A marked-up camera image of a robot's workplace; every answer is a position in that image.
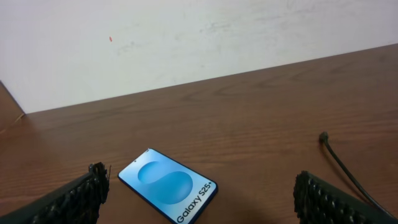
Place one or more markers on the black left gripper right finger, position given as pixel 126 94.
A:
pixel 317 201

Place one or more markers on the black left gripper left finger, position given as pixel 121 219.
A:
pixel 76 202

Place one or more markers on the blue Galaxy smartphone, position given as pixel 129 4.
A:
pixel 176 191

